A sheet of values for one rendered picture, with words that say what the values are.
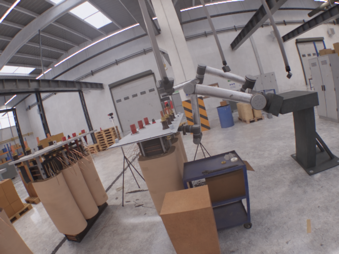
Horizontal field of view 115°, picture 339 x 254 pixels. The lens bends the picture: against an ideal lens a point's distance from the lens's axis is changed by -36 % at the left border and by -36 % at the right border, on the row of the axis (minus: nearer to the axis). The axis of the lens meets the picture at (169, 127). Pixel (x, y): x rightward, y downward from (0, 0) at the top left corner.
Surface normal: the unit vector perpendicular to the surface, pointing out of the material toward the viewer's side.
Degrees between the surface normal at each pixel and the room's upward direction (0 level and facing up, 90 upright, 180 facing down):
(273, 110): 90
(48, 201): 90
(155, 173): 90
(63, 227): 90
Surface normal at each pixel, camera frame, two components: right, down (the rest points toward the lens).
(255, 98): -0.37, 0.26
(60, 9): -0.12, 0.18
